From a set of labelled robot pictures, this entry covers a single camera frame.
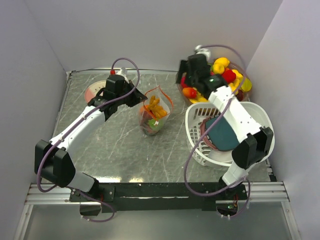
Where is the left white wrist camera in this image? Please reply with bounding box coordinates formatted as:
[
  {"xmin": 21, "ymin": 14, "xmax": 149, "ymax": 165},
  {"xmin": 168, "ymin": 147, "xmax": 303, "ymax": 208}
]
[{"xmin": 110, "ymin": 67, "xmax": 128, "ymax": 78}]

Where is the orange fruit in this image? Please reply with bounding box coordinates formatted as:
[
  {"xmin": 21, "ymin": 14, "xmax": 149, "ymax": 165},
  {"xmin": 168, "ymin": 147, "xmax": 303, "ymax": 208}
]
[{"xmin": 139, "ymin": 106, "xmax": 150, "ymax": 118}]

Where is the lychee cluster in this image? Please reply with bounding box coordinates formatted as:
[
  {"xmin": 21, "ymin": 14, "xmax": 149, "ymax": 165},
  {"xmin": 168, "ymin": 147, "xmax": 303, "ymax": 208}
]
[{"xmin": 140, "ymin": 120, "xmax": 157, "ymax": 136}]

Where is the white plastic dish basket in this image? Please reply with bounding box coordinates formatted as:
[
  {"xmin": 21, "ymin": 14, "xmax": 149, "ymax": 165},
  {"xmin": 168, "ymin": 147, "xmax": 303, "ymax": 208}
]
[{"xmin": 185, "ymin": 101, "xmax": 273, "ymax": 169}]

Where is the clear brown fruit bowl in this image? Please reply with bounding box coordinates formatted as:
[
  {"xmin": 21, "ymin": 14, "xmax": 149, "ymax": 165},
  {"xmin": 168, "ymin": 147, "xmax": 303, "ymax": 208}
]
[{"xmin": 175, "ymin": 57, "xmax": 253, "ymax": 105}]

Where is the pink plate in basket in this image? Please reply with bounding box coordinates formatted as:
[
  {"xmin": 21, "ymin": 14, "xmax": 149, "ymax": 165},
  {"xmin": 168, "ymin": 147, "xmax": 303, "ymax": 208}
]
[{"xmin": 199, "ymin": 117, "xmax": 221, "ymax": 151}]

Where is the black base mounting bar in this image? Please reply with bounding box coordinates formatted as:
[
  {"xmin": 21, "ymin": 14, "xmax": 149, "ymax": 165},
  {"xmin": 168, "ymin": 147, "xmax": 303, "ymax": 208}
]
[{"xmin": 68, "ymin": 182, "xmax": 248, "ymax": 216}]

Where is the white plate in basket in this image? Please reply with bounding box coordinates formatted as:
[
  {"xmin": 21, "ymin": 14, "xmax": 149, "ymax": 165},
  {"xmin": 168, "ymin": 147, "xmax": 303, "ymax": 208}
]
[{"xmin": 207, "ymin": 149, "xmax": 233, "ymax": 164}]

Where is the red apple front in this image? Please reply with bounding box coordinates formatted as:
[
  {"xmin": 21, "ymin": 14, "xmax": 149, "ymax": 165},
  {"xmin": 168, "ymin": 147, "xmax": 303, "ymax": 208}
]
[{"xmin": 180, "ymin": 76, "xmax": 189, "ymax": 89}]

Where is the clear orange zip top bag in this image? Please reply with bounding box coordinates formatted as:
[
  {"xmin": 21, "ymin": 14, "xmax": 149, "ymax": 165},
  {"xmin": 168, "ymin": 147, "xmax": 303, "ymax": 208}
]
[{"xmin": 138, "ymin": 86, "xmax": 174, "ymax": 136}]

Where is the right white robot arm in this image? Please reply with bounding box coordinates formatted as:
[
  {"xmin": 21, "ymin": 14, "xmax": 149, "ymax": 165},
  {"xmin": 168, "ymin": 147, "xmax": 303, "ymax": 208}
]
[{"xmin": 176, "ymin": 53, "xmax": 274, "ymax": 199}]

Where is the pink and cream plate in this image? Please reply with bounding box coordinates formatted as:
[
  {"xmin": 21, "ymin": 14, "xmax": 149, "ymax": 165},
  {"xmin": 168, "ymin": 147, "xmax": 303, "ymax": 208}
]
[{"xmin": 84, "ymin": 80, "xmax": 106, "ymax": 103}]

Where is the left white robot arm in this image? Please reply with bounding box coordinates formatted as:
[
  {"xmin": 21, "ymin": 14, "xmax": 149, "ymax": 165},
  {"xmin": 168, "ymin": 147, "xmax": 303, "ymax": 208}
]
[{"xmin": 34, "ymin": 74, "xmax": 147, "ymax": 201}]

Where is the yellow lemon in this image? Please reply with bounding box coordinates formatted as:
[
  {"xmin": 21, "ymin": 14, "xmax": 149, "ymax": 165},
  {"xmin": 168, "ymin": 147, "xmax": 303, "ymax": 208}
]
[{"xmin": 214, "ymin": 57, "xmax": 230, "ymax": 68}]

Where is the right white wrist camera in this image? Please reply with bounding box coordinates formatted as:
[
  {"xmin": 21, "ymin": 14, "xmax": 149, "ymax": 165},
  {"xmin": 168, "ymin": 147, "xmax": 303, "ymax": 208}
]
[{"xmin": 194, "ymin": 45, "xmax": 211, "ymax": 61}]

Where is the aluminium frame rail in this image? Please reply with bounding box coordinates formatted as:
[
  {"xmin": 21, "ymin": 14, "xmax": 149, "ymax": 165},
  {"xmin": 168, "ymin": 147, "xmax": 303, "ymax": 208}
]
[{"xmin": 24, "ymin": 182, "xmax": 290, "ymax": 205}]

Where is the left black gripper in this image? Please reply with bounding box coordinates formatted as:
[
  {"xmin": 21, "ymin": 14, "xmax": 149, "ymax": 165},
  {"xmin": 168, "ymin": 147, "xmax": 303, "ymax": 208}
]
[{"xmin": 116, "ymin": 80, "xmax": 148, "ymax": 108}]

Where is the tan ginger root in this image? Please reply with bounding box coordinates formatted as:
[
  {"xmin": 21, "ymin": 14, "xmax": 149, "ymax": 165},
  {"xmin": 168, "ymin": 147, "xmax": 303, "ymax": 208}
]
[{"xmin": 147, "ymin": 95, "xmax": 168, "ymax": 119}]

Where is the teal plate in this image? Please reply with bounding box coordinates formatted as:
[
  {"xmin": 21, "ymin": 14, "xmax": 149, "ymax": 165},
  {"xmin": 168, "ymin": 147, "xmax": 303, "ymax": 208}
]
[{"xmin": 207, "ymin": 117, "xmax": 240, "ymax": 151}]

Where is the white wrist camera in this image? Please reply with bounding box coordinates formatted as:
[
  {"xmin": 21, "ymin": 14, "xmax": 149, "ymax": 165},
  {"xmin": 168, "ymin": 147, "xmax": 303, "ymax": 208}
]
[
  {"xmin": 194, "ymin": 45, "xmax": 211, "ymax": 61},
  {"xmin": 110, "ymin": 67, "xmax": 128, "ymax": 78}
]

